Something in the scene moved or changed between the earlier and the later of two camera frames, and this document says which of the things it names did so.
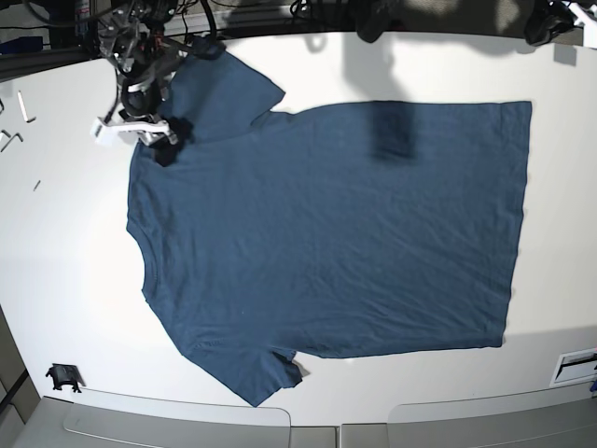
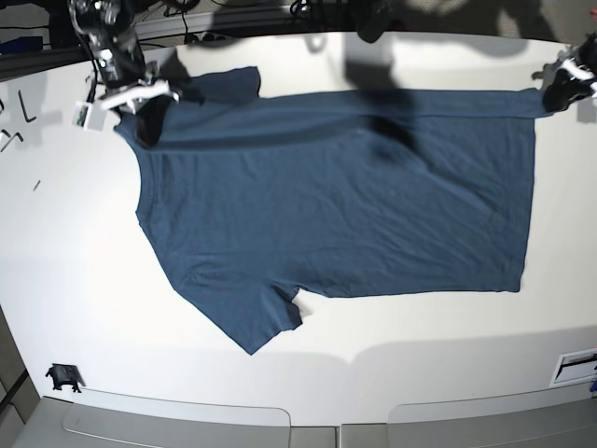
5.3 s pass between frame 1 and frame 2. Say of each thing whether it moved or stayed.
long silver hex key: stayed
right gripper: moved
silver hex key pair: stayed
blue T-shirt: moved
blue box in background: stayed
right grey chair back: stayed
